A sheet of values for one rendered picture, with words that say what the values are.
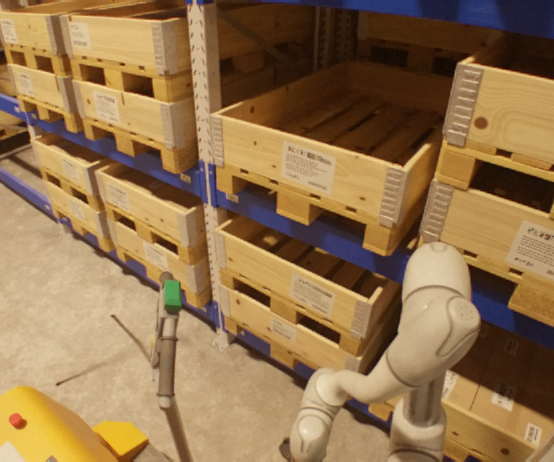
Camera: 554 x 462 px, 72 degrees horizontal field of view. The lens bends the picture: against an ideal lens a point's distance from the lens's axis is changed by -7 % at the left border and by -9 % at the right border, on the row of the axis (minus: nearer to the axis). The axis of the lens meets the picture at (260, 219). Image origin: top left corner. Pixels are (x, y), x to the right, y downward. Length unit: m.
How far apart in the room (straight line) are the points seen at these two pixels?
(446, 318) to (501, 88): 0.63
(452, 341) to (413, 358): 0.08
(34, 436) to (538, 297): 1.58
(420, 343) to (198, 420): 1.77
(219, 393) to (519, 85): 2.06
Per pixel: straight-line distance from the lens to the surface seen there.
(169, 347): 0.94
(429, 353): 0.78
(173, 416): 1.35
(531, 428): 2.10
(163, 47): 1.77
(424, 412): 1.22
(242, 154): 1.62
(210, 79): 1.73
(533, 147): 1.18
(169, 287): 0.97
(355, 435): 2.38
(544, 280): 1.36
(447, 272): 0.87
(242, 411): 2.40
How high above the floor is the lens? 2.08
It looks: 34 degrees down
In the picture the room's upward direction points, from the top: straight up
